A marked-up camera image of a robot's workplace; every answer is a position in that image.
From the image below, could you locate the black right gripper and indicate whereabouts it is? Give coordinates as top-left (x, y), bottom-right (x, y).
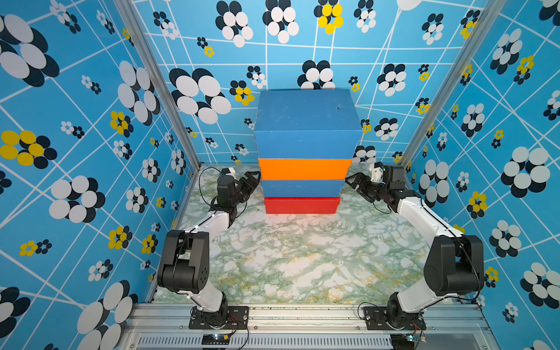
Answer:
top-left (344, 174), bottom-right (388, 201)

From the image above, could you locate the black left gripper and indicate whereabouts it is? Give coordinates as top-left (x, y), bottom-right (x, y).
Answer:
top-left (230, 171), bottom-right (260, 209)

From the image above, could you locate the orange shoebox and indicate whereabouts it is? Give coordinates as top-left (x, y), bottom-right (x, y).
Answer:
top-left (259, 158), bottom-right (352, 181)

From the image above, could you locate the blue shoebox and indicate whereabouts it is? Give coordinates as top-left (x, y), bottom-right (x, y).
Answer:
top-left (261, 180), bottom-right (344, 198)
top-left (254, 89), bottom-right (363, 160)

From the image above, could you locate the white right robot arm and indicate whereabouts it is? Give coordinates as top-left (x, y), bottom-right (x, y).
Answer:
top-left (345, 162), bottom-right (484, 330)

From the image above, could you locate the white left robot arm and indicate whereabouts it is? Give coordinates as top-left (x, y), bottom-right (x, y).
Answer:
top-left (157, 168), bottom-right (261, 328)

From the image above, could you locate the red shoebox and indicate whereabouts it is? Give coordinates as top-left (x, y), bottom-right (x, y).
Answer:
top-left (264, 197), bottom-right (341, 214)

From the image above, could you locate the right green circuit board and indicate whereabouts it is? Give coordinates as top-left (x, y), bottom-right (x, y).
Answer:
top-left (391, 333), bottom-right (427, 350)

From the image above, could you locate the green circuit board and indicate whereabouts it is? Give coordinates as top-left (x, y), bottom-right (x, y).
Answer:
top-left (201, 333), bottom-right (231, 348)
top-left (391, 333), bottom-right (427, 350)

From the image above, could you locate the left green circuit board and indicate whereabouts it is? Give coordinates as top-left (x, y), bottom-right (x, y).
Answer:
top-left (201, 333), bottom-right (231, 348)

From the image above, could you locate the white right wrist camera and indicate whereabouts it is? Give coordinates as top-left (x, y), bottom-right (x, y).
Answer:
top-left (369, 162), bottom-right (385, 183)

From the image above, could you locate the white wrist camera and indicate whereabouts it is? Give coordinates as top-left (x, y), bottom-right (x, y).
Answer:
top-left (221, 168), bottom-right (237, 179)
top-left (369, 162), bottom-right (385, 183)

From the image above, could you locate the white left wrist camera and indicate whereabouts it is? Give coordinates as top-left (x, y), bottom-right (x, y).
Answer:
top-left (221, 168), bottom-right (237, 179)

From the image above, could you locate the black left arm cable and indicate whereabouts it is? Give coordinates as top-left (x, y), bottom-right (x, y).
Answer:
top-left (172, 165), bottom-right (248, 298)

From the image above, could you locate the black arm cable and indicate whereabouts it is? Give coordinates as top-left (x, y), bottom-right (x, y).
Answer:
top-left (172, 165), bottom-right (248, 298)
top-left (371, 192), bottom-right (482, 307)

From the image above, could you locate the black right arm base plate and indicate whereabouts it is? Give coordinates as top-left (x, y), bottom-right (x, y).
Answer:
top-left (360, 306), bottom-right (427, 333)

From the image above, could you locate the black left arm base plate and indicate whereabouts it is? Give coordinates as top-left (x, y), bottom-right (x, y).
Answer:
top-left (188, 306), bottom-right (249, 330)

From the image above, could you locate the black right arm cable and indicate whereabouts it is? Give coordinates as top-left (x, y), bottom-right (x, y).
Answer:
top-left (371, 192), bottom-right (482, 307)

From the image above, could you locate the aluminium front rail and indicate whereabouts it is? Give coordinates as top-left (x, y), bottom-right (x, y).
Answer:
top-left (119, 304), bottom-right (499, 349)

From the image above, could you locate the left aluminium corner post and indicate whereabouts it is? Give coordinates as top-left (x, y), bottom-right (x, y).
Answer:
top-left (115, 0), bottom-right (201, 172)

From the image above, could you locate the aluminium corner post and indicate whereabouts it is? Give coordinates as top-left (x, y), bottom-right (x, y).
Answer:
top-left (399, 0), bottom-right (507, 167)
top-left (115, 0), bottom-right (201, 172)

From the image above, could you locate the right aluminium corner post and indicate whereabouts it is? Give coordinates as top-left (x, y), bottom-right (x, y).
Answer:
top-left (399, 0), bottom-right (507, 167)

